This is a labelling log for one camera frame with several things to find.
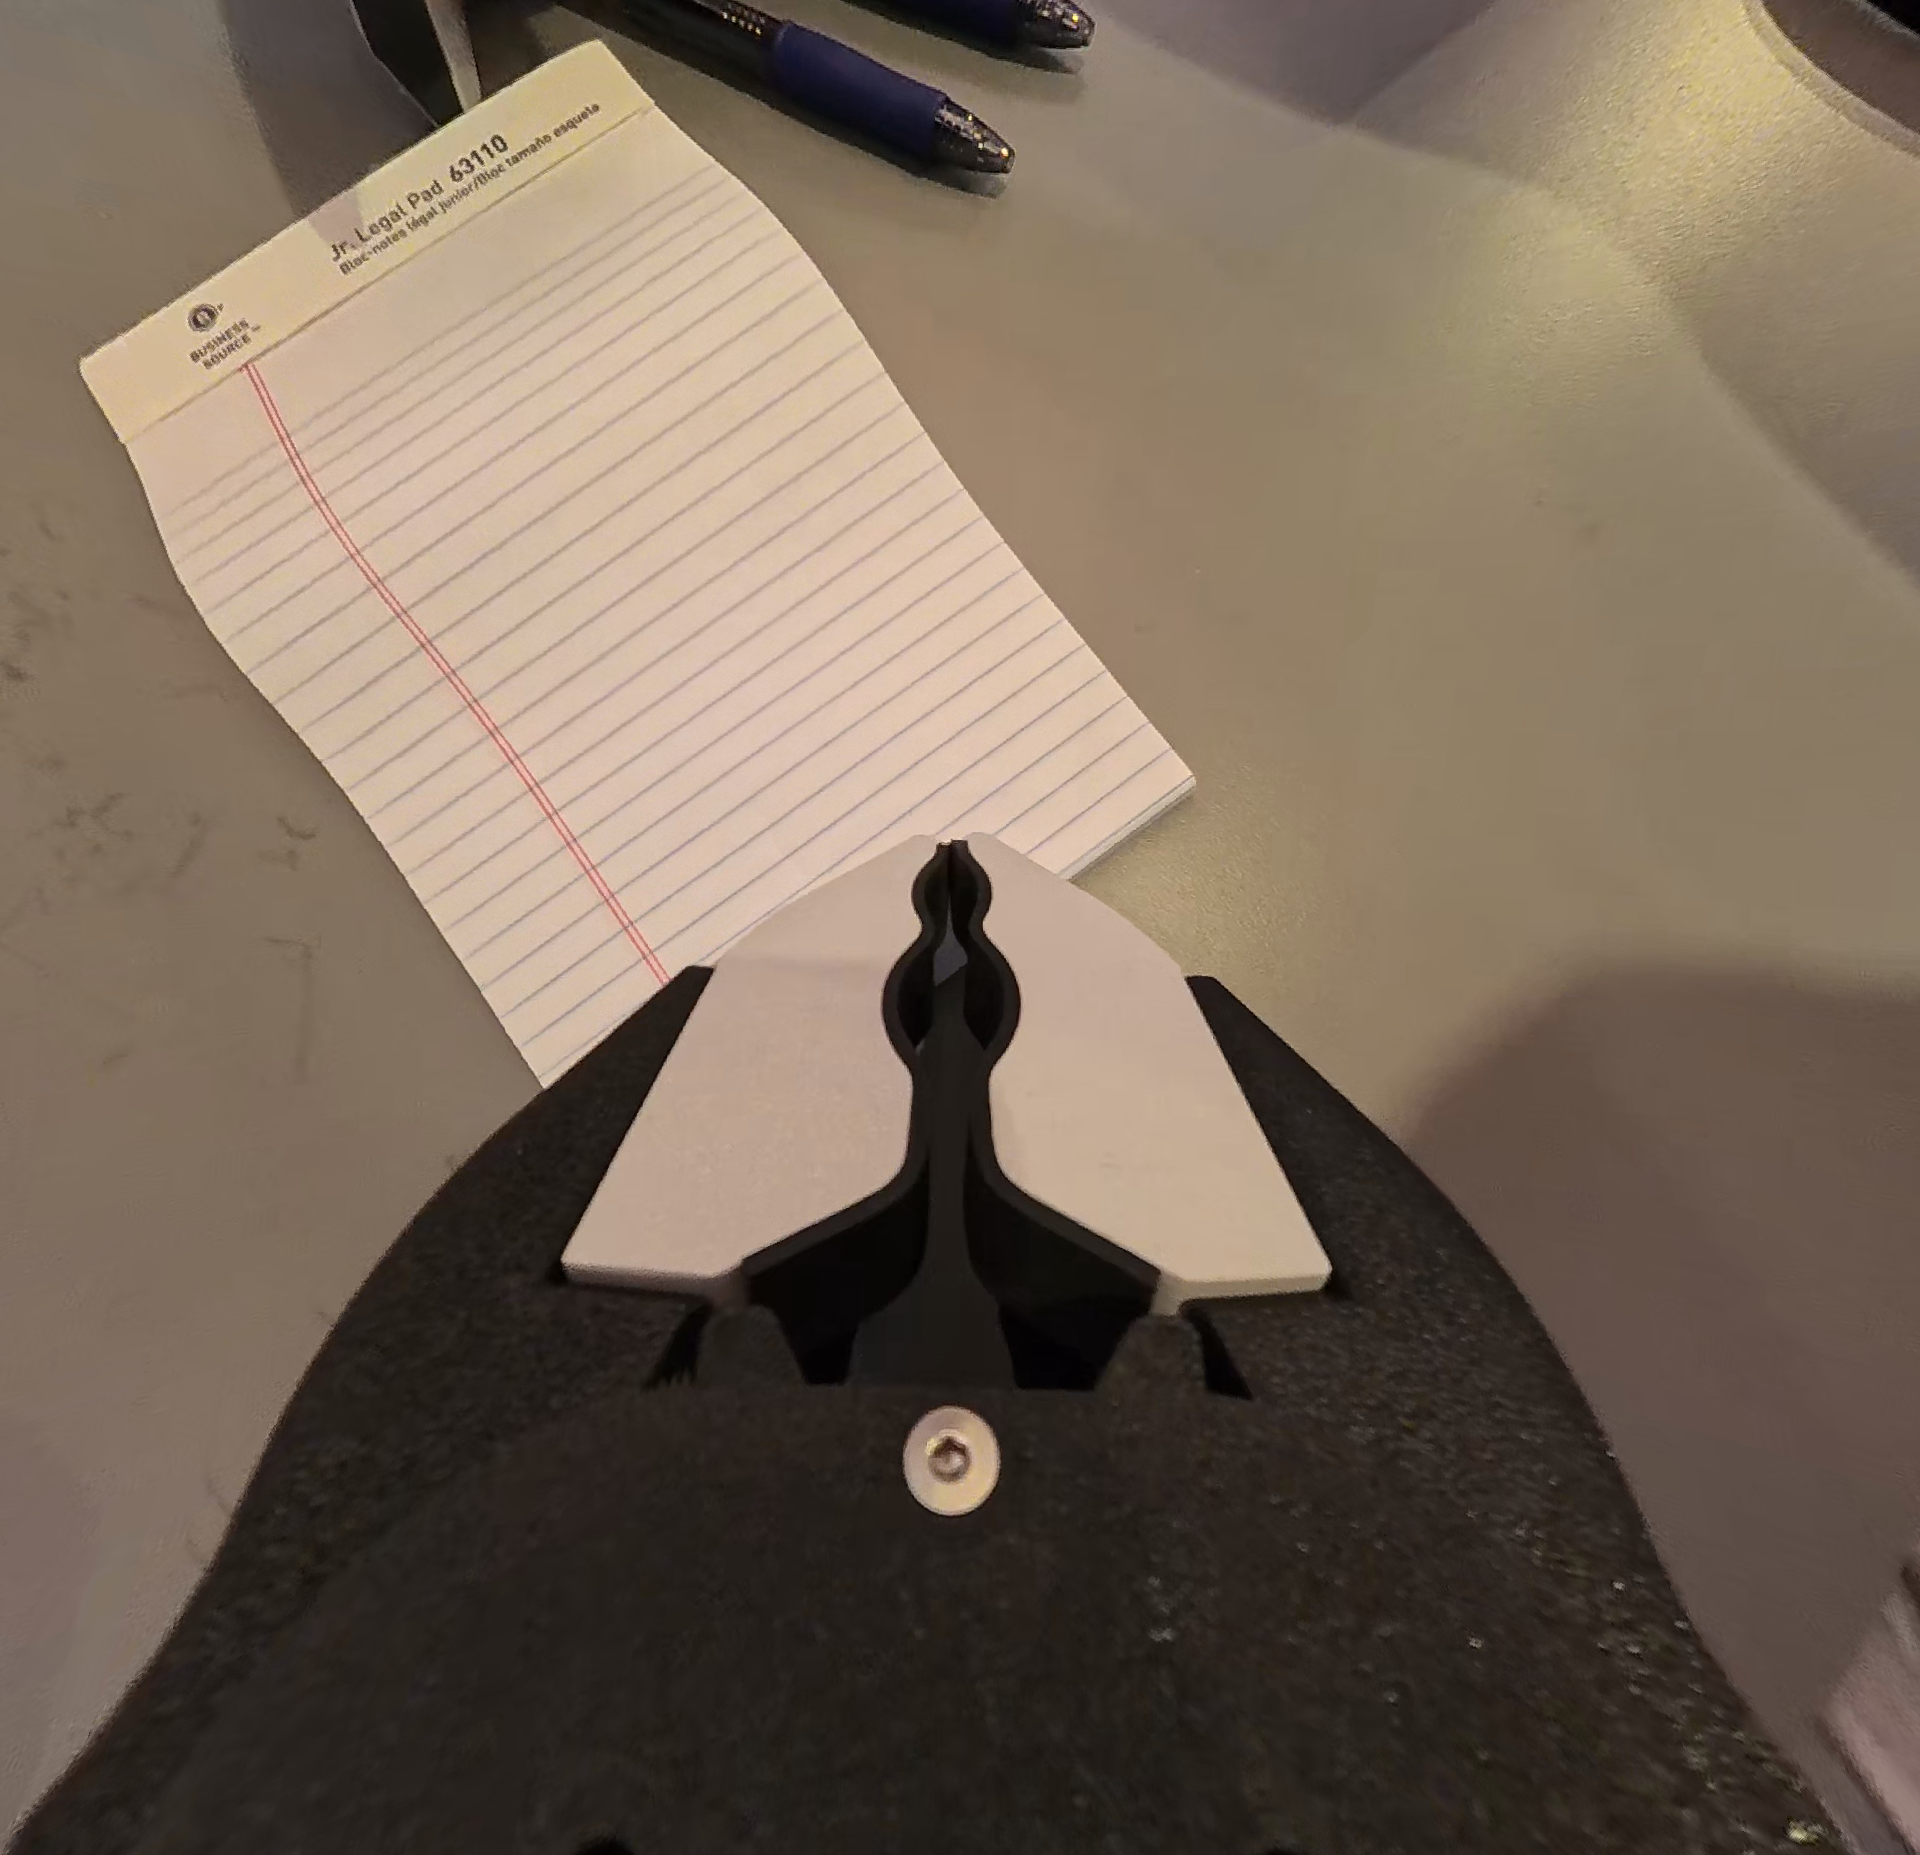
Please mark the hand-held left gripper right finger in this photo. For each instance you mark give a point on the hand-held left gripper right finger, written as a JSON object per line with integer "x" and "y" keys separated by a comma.
{"x": 1140, "y": 1120}

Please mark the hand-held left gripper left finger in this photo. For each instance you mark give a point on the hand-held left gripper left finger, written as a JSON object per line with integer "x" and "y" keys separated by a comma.
{"x": 750, "y": 1120}

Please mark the white lined notepad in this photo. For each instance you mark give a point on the white lined notepad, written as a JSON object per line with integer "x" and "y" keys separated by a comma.
{"x": 675, "y": 535}

